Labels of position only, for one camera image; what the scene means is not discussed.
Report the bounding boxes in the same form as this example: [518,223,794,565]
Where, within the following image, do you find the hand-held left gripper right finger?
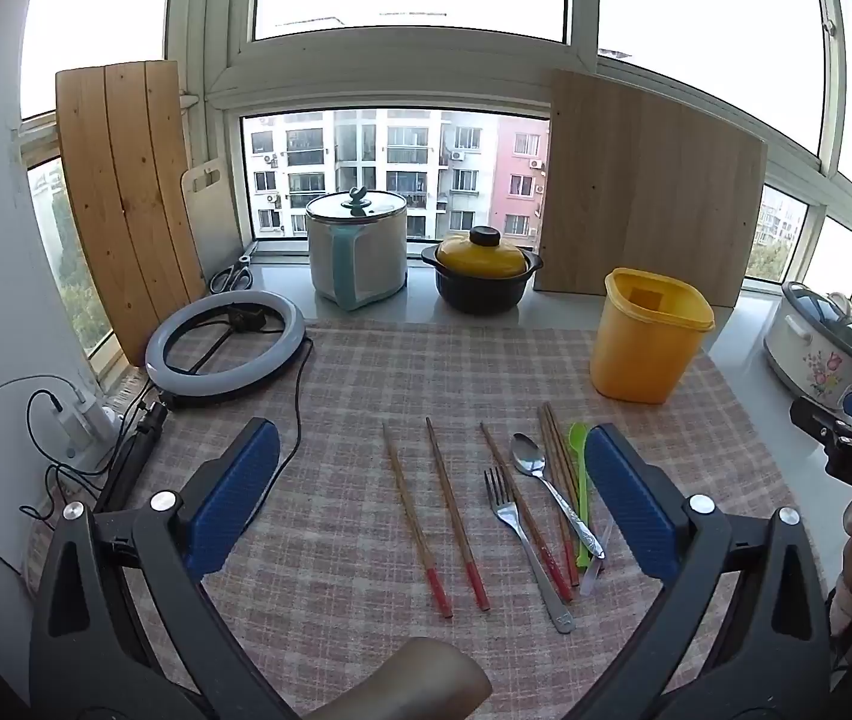
[586,424,833,720]

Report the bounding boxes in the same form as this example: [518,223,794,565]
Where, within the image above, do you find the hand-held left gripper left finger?
[27,416,299,720]

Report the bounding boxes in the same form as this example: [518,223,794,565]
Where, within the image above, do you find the green plastic spoon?
[568,421,593,572]

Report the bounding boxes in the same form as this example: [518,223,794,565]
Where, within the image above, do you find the clear plastic utensil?
[582,521,616,599]

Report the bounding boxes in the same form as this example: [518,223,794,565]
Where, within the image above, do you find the metal spoon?
[510,431,608,561]

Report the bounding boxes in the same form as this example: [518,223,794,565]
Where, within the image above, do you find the metal fork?
[483,466,576,635]

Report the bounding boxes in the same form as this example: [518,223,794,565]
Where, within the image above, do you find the yellow plastic container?
[589,268,716,404]

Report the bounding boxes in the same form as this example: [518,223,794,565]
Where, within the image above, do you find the person's left hand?
[334,637,493,720]

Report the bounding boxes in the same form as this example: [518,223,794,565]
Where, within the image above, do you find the white floral slow cooker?
[763,281,852,400]

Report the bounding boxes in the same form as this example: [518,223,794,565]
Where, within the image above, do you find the pink checked tablecloth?
[23,319,830,720]

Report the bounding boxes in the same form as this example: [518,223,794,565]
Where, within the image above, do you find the white power strip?
[43,382,119,467]

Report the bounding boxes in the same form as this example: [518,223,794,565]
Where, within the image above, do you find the black scissors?
[208,255,255,295]

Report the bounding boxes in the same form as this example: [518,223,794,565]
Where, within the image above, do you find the white cutting board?
[181,157,244,284]

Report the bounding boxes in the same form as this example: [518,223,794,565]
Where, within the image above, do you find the black casserole with yellow lid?
[420,225,545,314]

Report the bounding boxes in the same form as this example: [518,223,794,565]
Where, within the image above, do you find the light wooden board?
[534,69,769,309]

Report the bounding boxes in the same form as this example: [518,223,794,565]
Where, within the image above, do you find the wooden plank board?
[55,60,207,366]

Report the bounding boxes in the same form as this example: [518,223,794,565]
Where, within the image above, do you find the black ring light cable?
[276,337,317,477]

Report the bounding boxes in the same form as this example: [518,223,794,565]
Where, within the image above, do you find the black ring light stand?
[94,397,170,517]

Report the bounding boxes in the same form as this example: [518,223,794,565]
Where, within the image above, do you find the white ring light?
[144,292,308,411]

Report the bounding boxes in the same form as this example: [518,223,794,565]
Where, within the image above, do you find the white pot with teal handle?
[305,187,409,313]

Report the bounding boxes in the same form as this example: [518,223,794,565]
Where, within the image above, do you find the white window frame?
[17,0,852,335]

